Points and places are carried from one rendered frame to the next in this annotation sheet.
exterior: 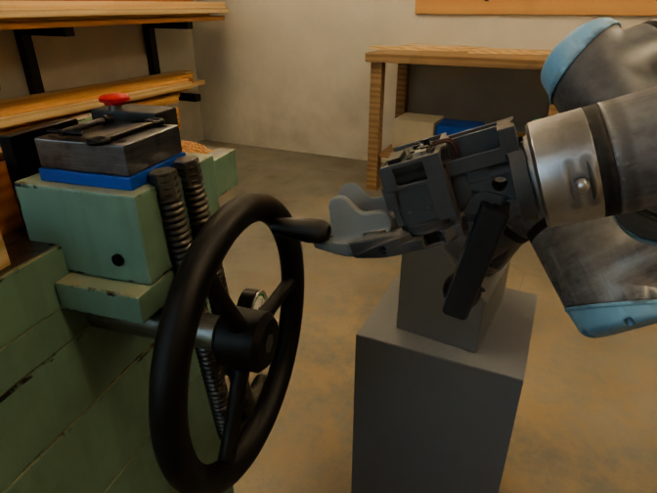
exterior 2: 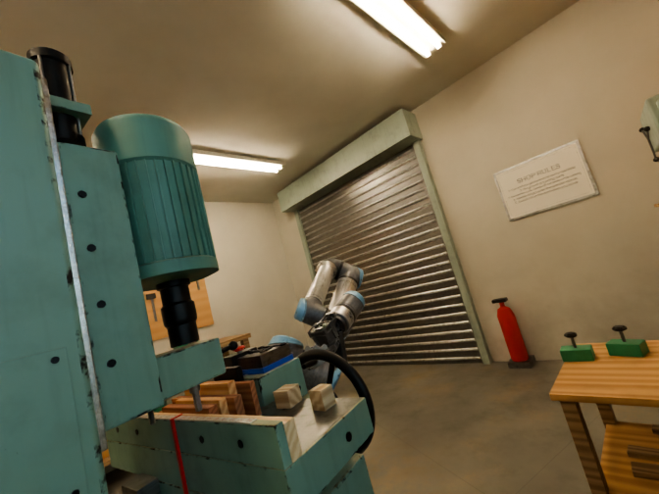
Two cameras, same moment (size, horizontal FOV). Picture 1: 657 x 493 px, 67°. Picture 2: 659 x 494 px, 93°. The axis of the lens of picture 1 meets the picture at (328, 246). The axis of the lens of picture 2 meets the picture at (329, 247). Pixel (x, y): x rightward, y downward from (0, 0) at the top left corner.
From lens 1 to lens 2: 0.88 m
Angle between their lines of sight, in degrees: 78
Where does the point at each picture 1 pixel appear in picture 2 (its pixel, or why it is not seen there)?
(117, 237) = (296, 377)
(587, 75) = (312, 309)
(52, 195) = (274, 373)
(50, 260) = not seen: hidden behind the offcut
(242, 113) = not seen: outside the picture
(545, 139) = (340, 311)
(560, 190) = (349, 319)
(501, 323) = not seen: hidden behind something
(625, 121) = (347, 303)
